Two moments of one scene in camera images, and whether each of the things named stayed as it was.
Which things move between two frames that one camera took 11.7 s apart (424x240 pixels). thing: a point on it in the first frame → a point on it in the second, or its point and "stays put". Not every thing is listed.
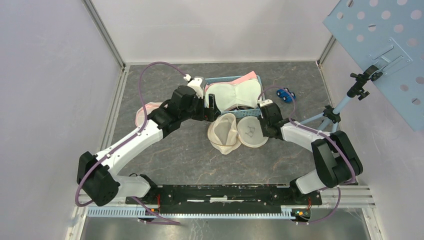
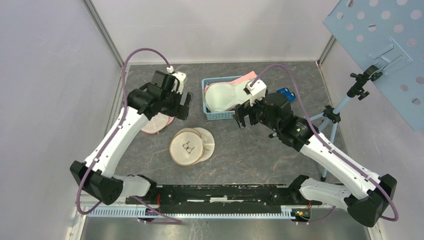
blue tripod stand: x=331 y=115 stays put
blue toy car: x=287 y=95 stays put
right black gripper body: x=265 y=124 → x=257 y=112
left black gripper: x=210 y=114 → x=181 y=112
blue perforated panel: x=389 y=34 stays put
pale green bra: x=245 y=94 stays put
